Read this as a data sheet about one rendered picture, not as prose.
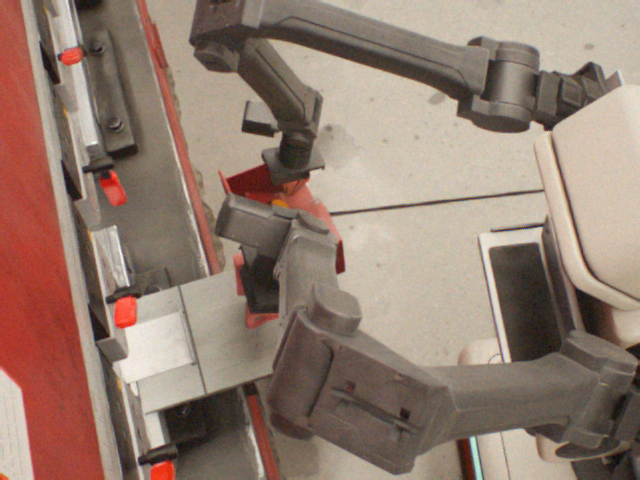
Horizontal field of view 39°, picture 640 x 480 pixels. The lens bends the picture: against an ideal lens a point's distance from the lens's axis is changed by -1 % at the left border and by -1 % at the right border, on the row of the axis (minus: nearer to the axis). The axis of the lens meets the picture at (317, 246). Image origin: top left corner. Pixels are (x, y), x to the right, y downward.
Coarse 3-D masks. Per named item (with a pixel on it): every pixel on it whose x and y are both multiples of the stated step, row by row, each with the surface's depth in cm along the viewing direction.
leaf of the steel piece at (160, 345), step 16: (160, 320) 131; (176, 320) 131; (128, 336) 130; (144, 336) 130; (160, 336) 130; (176, 336) 130; (144, 352) 129; (160, 352) 128; (176, 352) 128; (192, 352) 127; (128, 368) 128; (144, 368) 127; (160, 368) 127
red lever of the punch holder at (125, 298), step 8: (120, 288) 104; (128, 288) 104; (136, 288) 104; (112, 296) 104; (120, 296) 104; (128, 296) 102; (136, 296) 104; (120, 304) 99; (128, 304) 99; (136, 304) 101; (120, 312) 97; (128, 312) 97; (136, 312) 99; (120, 320) 96; (128, 320) 96; (136, 320) 97; (120, 328) 97
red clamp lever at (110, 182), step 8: (96, 160) 116; (104, 160) 115; (112, 160) 116; (88, 168) 116; (96, 168) 115; (104, 168) 116; (112, 168) 116; (104, 176) 118; (112, 176) 118; (104, 184) 118; (112, 184) 119; (120, 184) 121; (112, 192) 120; (120, 192) 121; (112, 200) 122; (120, 200) 122
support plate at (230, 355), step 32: (192, 288) 134; (224, 288) 133; (192, 320) 131; (224, 320) 130; (256, 320) 130; (224, 352) 128; (256, 352) 127; (160, 384) 126; (192, 384) 126; (224, 384) 125
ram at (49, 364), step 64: (0, 0) 96; (0, 64) 87; (0, 128) 79; (0, 192) 72; (64, 192) 101; (0, 256) 66; (64, 256) 90; (0, 320) 61; (64, 320) 81; (64, 384) 74; (64, 448) 68
